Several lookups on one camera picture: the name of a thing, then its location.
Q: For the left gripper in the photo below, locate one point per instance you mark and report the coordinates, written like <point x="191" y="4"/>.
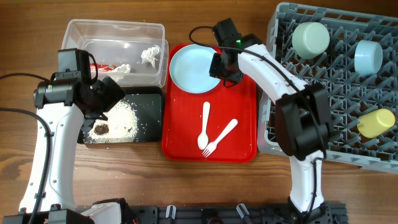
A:
<point x="112" y="93"/>

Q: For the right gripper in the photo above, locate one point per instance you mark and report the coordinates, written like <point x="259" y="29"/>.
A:
<point x="214" y="70"/>

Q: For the brown food chunk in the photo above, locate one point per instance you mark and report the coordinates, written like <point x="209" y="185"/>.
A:
<point x="101" y="129"/>

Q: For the white rice pile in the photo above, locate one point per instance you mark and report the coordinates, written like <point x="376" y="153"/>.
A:
<point x="122" y="122"/>

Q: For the light blue plate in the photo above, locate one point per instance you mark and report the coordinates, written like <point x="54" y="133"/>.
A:
<point x="190" y="69"/>

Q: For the red snack wrapper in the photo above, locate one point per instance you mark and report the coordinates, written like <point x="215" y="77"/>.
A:
<point x="102" y="67"/>

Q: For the white tissue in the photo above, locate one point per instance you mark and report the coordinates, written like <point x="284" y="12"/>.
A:
<point x="124" y="68"/>
<point x="148" y="55"/>

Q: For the white plastic spoon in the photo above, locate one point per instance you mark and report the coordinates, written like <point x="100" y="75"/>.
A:
<point x="203" y="137"/>

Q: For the white plastic fork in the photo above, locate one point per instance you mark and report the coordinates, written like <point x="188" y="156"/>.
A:
<point x="211" y="147"/>

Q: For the green bowl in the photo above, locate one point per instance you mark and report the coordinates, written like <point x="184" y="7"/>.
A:
<point x="310" y="39"/>

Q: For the light blue bowl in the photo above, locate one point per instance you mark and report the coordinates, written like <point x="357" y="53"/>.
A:
<point x="368" y="58"/>

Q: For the yellow plastic cup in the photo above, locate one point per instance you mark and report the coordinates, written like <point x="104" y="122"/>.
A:
<point x="375" y="123"/>

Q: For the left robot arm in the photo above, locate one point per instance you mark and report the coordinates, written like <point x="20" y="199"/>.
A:
<point x="63" y="103"/>

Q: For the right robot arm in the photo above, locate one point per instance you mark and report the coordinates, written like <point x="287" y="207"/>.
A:
<point x="303" y="125"/>

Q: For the grey dishwasher rack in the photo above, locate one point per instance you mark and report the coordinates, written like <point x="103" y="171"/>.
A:
<point x="350" y="95"/>

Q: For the black plastic tray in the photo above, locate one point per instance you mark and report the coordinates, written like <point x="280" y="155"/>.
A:
<point x="147" y="102"/>

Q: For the red serving tray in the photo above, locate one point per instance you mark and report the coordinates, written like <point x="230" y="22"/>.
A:
<point x="183" y="117"/>

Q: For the clear plastic bin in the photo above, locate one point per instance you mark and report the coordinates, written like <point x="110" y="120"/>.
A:
<point x="121" y="42"/>

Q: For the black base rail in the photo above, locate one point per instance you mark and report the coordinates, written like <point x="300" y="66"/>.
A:
<point x="328" y="213"/>

